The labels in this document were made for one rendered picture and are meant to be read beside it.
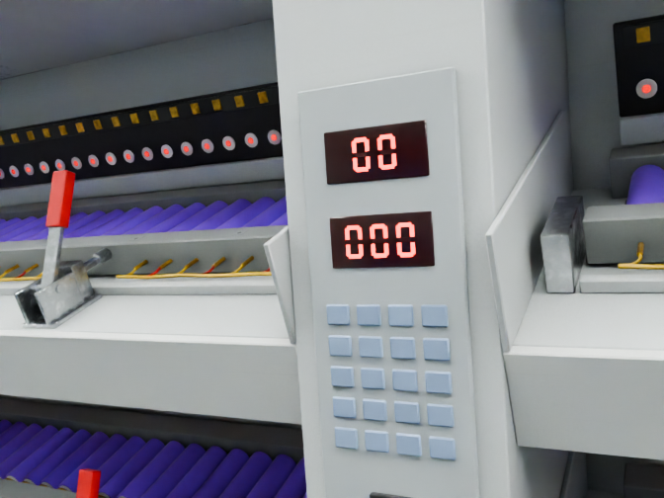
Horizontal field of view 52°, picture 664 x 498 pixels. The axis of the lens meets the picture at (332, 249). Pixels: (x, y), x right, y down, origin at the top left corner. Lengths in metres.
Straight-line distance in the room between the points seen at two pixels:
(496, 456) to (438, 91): 0.15
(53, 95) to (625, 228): 0.54
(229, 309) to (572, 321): 0.18
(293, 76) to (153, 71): 0.33
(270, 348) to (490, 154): 0.13
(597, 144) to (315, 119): 0.22
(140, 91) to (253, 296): 0.31
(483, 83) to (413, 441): 0.15
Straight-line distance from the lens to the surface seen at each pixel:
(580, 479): 0.45
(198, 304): 0.39
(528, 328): 0.29
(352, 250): 0.29
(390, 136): 0.28
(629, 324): 0.29
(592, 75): 0.47
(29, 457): 0.65
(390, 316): 0.29
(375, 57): 0.29
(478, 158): 0.27
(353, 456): 0.31
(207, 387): 0.36
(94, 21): 0.57
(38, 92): 0.74
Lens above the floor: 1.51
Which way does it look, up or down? 3 degrees down
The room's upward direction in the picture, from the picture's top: 4 degrees counter-clockwise
